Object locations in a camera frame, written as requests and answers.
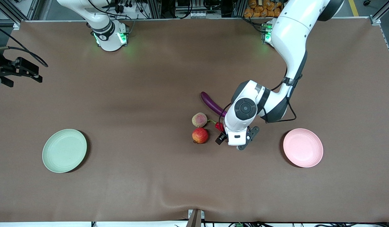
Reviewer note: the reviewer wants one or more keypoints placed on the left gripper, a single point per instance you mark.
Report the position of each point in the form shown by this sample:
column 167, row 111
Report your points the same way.
column 220, row 138

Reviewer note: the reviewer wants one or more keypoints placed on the orange packaged goods pile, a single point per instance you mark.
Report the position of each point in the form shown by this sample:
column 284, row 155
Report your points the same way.
column 260, row 9

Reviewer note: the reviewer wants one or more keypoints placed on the long purple eggplant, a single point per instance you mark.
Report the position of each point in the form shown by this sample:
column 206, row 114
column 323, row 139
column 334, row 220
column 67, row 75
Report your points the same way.
column 210, row 102

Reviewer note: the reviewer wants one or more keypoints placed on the white power strip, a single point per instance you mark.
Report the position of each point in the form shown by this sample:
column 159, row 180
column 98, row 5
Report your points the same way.
column 128, row 8

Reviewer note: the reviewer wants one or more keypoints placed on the grey electronics box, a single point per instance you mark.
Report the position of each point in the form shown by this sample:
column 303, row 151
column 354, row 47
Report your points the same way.
column 194, row 9

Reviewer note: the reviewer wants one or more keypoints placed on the pink green peach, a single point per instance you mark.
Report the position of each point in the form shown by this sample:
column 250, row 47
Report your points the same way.
column 199, row 119

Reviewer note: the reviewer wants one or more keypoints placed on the pale green round plate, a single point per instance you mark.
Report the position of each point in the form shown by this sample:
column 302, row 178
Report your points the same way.
column 63, row 151

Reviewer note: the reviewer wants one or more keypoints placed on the metal table edge clamp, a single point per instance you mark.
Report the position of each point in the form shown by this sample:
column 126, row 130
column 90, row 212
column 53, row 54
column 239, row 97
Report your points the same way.
column 195, row 218

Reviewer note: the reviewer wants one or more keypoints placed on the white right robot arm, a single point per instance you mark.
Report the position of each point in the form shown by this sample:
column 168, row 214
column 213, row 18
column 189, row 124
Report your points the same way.
column 109, row 37

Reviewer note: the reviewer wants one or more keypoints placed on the aluminium frame post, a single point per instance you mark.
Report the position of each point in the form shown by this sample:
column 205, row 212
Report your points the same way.
column 8, row 12
column 381, row 12

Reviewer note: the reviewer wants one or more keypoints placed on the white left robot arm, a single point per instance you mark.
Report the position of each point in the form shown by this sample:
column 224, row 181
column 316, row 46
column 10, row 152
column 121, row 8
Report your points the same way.
column 288, row 34

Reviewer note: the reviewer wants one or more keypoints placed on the brown table cloth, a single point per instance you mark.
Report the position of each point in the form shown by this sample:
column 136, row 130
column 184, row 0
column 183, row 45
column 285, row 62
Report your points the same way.
column 150, row 110

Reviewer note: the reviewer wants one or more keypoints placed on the pink round plate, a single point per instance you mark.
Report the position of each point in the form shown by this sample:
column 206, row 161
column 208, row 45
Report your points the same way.
column 303, row 148

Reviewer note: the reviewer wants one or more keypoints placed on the red chili pepper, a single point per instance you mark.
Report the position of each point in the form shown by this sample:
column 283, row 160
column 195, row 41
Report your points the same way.
column 219, row 126

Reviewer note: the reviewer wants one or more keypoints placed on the red pomegranate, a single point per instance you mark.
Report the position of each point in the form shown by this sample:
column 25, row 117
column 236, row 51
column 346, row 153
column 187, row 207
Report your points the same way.
column 200, row 135

